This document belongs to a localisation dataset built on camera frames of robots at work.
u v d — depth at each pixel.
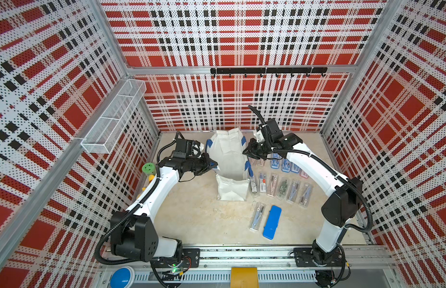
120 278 0.70
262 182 0.96
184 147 0.64
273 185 0.96
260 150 0.70
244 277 0.70
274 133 0.63
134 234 0.41
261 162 1.05
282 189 0.93
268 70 0.89
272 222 0.84
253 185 0.95
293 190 0.93
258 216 0.84
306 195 0.91
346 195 0.44
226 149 1.02
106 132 0.71
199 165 0.71
